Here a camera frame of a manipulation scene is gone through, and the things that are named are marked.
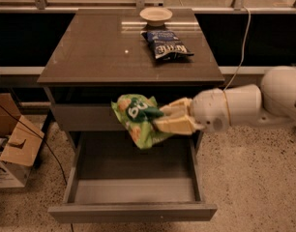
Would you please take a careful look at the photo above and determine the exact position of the blue kettle chip bag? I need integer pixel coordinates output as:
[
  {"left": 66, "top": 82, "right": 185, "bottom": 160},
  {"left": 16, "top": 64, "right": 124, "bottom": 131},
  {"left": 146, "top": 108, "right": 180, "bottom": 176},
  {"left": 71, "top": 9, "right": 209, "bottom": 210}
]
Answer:
[{"left": 141, "top": 30, "right": 194, "bottom": 61}]

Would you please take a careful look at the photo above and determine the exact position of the white wall cable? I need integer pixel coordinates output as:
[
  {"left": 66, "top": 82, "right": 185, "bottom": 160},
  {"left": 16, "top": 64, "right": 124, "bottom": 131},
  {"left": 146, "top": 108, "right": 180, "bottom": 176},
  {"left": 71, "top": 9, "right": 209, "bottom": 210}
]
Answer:
[{"left": 222, "top": 7, "right": 252, "bottom": 92}]

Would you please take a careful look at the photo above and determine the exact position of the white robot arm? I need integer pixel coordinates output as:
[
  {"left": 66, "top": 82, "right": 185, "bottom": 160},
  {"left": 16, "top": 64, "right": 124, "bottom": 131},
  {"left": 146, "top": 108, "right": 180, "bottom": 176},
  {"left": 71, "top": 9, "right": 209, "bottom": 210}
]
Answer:
[{"left": 154, "top": 67, "right": 296, "bottom": 134}]

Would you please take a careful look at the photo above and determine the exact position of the closed top drawer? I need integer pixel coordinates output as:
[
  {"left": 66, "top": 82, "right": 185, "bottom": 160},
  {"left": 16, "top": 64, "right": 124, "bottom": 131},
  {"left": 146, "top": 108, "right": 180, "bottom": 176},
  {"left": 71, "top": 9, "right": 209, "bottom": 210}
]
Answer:
[{"left": 51, "top": 104, "right": 125, "bottom": 131}]

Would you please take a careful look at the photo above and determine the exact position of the dark grey drawer cabinet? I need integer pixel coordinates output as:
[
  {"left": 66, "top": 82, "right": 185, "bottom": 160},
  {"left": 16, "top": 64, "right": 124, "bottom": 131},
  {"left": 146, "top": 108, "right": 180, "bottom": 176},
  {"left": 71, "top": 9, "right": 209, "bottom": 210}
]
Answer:
[{"left": 38, "top": 9, "right": 223, "bottom": 146}]

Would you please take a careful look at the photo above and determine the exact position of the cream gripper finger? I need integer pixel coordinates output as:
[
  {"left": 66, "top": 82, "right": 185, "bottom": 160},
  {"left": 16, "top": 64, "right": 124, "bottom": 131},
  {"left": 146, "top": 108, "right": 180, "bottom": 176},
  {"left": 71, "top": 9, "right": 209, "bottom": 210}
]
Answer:
[
  {"left": 160, "top": 98, "right": 192, "bottom": 116},
  {"left": 154, "top": 115, "right": 205, "bottom": 135}
]

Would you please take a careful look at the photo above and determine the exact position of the open cardboard box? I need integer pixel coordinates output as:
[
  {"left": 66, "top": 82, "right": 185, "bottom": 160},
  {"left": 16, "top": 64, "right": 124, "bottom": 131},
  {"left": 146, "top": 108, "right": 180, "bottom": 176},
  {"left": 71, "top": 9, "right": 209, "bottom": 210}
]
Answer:
[{"left": 0, "top": 93, "right": 44, "bottom": 189}]

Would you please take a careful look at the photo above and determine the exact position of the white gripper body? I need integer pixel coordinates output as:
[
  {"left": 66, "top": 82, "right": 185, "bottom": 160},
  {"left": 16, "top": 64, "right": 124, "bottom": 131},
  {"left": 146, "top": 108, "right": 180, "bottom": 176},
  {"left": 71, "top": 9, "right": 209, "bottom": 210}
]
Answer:
[{"left": 191, "top": 89, "right": 230, "bottom": 132}]

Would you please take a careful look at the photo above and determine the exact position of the white paper bowl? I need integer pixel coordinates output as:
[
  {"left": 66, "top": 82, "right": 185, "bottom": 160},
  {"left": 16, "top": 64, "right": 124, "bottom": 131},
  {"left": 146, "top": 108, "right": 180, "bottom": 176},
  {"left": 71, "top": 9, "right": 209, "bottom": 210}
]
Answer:
[{"left": 139, "top": 7, "right": 172, "bottom": 27}]

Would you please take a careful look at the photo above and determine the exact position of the green rice chip bag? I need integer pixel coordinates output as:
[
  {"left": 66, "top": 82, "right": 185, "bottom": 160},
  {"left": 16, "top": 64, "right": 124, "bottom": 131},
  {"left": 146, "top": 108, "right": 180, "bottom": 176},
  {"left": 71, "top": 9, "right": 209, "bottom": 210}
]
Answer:
[{"left": 111, "top": 94, "right": 172, "bottom": 150}]

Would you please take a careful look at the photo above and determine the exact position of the black floor cable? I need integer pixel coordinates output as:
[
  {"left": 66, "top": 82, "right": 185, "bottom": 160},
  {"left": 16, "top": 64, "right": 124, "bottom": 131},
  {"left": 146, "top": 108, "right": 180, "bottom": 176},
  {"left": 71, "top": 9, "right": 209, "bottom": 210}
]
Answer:
[{"left": 0, "top": 99, "right": 68, "bottom": 186}]

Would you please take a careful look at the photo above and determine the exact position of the open middle drawer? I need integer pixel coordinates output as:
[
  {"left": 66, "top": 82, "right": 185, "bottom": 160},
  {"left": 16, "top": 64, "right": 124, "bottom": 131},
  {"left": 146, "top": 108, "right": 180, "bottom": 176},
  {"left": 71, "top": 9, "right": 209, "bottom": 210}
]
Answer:
[{"left": 48, "top": 131, "right": 217, "bottom": 223}]

